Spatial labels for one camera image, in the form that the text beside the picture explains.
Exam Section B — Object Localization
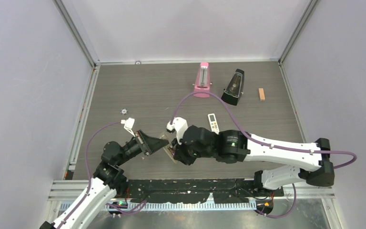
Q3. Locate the black metronome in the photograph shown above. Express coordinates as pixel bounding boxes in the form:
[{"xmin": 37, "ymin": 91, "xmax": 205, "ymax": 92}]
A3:
[{"xmin": 221, "ymin": 69, "xmax": 245, "ymax": 106}]

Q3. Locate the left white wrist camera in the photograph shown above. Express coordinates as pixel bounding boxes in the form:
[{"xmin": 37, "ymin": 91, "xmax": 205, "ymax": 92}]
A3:
[{"xmin": 121, "ymin": 117, "xmax": 135, "ymax": 137}]

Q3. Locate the beige grey remote control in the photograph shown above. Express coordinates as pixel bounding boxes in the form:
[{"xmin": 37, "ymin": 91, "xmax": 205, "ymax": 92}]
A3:
[{"xmin": 160, "ymin": 133, "xmax": 177, "ymax": 164}]

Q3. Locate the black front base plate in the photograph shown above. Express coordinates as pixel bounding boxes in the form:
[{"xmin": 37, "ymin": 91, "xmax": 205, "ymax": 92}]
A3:
[{"xmin": 117, "ymin": 178, "xmax": 284, "ymax": 204}]

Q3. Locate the lone poker chip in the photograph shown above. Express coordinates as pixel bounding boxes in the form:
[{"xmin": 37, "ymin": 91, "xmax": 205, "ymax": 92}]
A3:
[{"xmin": 121, "ymin": 108, "xmax": 128, "ymax": 115}]

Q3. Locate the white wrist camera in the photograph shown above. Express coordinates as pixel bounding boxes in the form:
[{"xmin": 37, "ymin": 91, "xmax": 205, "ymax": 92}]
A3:
[
  {"xmin": 121, "ymin": 117, "xmax": 135, "ymax": 137},
  {"xmin": 166, "ymin": 117, "xmax": 188, "ymax": 145}
]

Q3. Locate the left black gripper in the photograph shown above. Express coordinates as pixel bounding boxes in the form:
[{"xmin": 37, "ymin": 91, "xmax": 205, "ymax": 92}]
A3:
[{"xmin": 116, "ymin": 129, "xmax": 168, "ymax": 166}]

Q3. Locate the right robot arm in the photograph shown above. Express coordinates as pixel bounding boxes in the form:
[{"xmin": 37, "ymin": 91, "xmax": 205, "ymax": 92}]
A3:
[{"xmin": 172, "ymin": 125, "xmax": 335, "ymax": 196}]

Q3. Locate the white remote control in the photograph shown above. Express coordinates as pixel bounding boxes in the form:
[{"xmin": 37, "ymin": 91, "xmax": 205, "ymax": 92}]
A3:
[{"xmin": 207, "ymin": 113, "xmax": 220, "ymax": 134}]

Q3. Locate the white slotted cable duct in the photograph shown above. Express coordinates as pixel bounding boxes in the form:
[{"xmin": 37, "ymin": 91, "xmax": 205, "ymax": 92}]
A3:
[{"xmin": 141, "ymin": 199, "xmax": 256, "ymax": 211}]

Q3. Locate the pink metronome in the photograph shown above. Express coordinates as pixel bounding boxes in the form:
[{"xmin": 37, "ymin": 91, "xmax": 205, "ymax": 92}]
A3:
[{"xmin": 193, "ymin": 62, "xmax": 211, "ymax": 98}]

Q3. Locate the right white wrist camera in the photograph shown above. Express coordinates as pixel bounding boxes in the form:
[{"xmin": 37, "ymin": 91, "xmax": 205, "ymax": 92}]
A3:
[{"xmin": 166, "ymin": 117, "xmax": 188, "ymax": 145}]

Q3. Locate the orange block near right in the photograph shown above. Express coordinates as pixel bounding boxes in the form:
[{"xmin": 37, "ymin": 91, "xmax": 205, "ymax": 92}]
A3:
[{"xmin": 258, "ymin": 88, "xmax": 265, "ymax": 101}]

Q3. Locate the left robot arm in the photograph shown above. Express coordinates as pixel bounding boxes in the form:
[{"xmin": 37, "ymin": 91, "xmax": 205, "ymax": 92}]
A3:
[{"xmin": 40, "ymin": 130, "xmax": 169, "ymax": 229}]

